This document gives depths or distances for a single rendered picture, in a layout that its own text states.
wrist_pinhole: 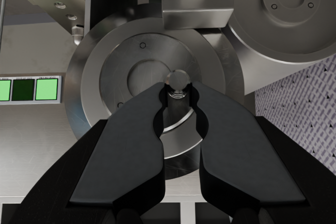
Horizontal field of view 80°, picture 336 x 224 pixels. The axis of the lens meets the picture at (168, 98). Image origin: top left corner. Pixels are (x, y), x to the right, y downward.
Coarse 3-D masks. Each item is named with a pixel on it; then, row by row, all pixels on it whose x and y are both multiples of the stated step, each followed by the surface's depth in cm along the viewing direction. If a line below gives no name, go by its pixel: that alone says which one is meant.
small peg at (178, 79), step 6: (174, 72) 12; (180, 72) 12; (168, 78) 12; (174, 78) 12; (180, 78) 12; (186, 78) 12; (168, 84) 12; (174, 84) 11; (180, 84) 11; (186, 84) 11; (168, 90) 12; (174, 90) 11; (180, 90) 11; (186, 90) 12; (174, 96) 13; (180, 96) 13
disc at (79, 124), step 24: (96, 24) 17; (120, 24) 17; (216, 48) 17; (72, 72) 17; (240, 72) 16; (72, 96) 17; (240, 96) 16; (72, 120) 16; (168, 168) 15; (192, 168) 15
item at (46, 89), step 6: (42, 84) 50; (48, 84) 50; (54, 84) 50; (36, 90) 50; (42, 90) 50; (48, 90) 50; (54, 90) 50; (36, 96) 50; (42, 96) 50; (48, 96) 50; (54, 96) 50
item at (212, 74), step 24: (144, 24) 17; (96, 48) 16; (192, 48) 16; (96, 72) 16; (216, 72) 16; (96, 96) 16; (96, 120) 16; (192, 120) 15; (168, 144) 15; (192, 144) 15
